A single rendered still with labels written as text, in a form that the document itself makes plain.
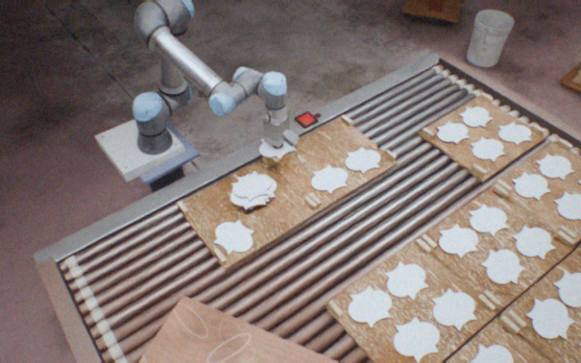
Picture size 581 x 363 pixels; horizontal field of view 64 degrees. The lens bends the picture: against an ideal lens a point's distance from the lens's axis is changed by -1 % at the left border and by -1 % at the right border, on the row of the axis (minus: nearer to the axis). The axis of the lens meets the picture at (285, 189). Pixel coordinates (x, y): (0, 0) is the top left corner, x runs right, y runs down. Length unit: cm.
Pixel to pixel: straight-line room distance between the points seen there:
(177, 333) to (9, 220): 217
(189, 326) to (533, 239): 119
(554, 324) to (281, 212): 95
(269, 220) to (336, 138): 51
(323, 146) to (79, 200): 186
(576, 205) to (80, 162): 296
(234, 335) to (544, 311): 96
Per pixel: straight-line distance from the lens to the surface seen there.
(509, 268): 173
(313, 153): 194
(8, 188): 362
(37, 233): 325
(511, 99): 238
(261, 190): 174
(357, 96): 227
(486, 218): 183
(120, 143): 214
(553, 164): 213
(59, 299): 171
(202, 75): 158
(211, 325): 141
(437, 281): 163
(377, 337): 150
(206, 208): 178
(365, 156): 193
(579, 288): 179
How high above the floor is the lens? 230
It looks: 49 degrees down
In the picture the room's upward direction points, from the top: 2 degrees counter-clockwise
